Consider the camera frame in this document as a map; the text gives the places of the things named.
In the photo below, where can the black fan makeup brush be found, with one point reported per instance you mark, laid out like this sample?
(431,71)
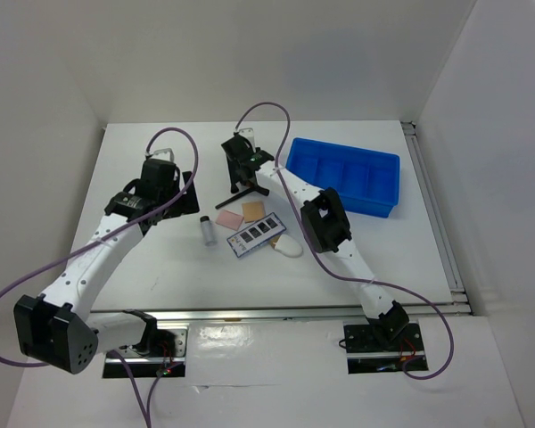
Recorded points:
(235,197)

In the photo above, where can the clear bottle black cap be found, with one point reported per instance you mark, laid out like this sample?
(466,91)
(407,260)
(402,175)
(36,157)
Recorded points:
(208,233)

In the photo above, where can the aluminium rail right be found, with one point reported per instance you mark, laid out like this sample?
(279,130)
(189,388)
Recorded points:
(460,299)

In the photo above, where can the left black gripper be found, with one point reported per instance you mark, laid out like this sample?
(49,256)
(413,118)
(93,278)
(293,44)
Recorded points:
(185,204)

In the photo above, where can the blue plastic divided bin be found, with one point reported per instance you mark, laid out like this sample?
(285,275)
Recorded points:
(367,181)

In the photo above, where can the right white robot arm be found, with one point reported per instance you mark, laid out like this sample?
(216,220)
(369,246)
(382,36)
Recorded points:
(326,228)

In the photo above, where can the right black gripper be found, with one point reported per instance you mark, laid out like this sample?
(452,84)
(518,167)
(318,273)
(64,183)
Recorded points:
(234,176)

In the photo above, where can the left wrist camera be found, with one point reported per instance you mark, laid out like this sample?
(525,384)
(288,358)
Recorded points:
(165,154)

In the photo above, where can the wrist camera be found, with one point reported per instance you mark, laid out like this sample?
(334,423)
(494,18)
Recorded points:
(247,133)
(165,154)

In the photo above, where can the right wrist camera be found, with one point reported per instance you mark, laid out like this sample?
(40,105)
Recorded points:
(247,133)

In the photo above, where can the tan square compact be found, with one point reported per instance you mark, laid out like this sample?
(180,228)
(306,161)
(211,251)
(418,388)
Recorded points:
(253,211)

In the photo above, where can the pink square compact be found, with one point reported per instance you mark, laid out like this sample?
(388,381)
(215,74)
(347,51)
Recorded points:
(229,219)

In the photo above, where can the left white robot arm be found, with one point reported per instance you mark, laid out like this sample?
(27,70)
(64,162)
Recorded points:
(58,326)

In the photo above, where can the aluminium rail front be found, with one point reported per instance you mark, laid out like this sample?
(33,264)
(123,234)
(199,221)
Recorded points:
(235,315)

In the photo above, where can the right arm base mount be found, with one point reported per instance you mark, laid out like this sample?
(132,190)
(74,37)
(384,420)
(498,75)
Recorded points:
(365,355)

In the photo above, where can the aluminium rail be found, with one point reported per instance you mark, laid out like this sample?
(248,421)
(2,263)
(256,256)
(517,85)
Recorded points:
(235,315)
(460,299)

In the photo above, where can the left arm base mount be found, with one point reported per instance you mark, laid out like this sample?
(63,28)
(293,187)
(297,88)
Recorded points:
(166,354)

